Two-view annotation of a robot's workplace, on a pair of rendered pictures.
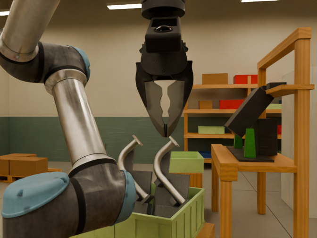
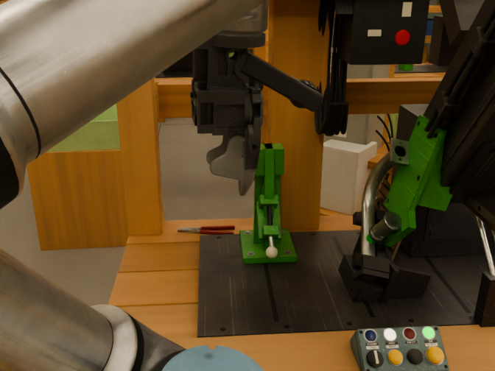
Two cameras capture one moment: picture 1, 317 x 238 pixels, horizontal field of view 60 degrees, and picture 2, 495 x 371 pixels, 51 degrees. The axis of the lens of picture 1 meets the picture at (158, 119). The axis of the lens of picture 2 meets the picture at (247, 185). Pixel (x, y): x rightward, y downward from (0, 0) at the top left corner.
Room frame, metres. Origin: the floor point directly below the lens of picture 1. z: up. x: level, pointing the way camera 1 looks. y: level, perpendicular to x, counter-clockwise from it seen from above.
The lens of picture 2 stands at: (0.59, 0.62, 1.54)
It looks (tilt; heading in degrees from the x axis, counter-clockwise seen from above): 22 degrees down; 256
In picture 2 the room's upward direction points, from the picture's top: straight up
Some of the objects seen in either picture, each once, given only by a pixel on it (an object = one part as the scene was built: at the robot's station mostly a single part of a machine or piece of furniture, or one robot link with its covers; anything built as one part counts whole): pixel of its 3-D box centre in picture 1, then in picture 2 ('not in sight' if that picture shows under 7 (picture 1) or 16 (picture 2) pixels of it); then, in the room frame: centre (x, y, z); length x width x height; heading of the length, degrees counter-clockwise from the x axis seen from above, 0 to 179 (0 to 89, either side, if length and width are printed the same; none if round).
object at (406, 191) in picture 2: not in sight; (428, 170); (0.00, -0.25, 1.17); 0.13 x 0.12 x 0.20; 170
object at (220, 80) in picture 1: (247, 121); not in sight; (6.57, -2.13, 1.14); 3.01 x 0.54 x 2.28; 82
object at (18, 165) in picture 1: (24, 167); not in sight; (5.61, 2.75, 0.22); 1.20 x 0.81 x 0.44; 77
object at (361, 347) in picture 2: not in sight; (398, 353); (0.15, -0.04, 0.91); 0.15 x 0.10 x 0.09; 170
